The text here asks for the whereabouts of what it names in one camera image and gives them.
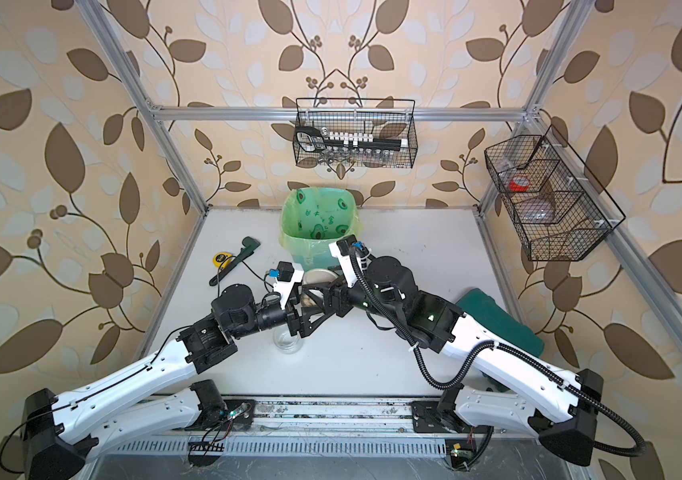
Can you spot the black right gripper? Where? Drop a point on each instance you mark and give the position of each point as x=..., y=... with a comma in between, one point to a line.
x=333, y=296

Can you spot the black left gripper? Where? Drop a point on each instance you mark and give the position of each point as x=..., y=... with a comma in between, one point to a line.
x=297, y=322

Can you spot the beige lid jar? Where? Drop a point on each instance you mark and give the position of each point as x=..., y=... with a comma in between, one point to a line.
x=285, y=341
x=316, y=277

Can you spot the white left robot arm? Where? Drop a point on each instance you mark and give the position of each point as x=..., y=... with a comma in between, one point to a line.
x=61, y=433

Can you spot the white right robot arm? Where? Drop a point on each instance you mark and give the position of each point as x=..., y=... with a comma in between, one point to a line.
x=486, y=380

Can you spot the green bin with bag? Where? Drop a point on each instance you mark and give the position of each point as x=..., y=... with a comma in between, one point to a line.
x=313, y=218

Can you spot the yellow tape measure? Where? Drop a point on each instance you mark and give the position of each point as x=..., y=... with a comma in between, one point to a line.
x=222, y=259

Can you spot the red object in basket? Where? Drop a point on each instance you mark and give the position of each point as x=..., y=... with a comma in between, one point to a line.
x=518, y=184

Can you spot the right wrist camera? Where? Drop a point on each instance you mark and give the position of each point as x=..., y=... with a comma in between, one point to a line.
x=350, y=253

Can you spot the black socket set rail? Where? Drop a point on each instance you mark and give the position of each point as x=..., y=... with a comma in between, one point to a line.
x=313, y=140

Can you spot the black wire basket back wall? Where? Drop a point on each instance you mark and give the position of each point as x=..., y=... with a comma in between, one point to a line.
x=355, y=132

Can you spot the black wire basket wall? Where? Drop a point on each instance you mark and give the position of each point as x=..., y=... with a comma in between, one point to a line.
x=355, y=132
x=567, y=212

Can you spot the black wire basket right wall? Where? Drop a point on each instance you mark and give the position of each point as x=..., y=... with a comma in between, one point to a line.
x=567, y=212

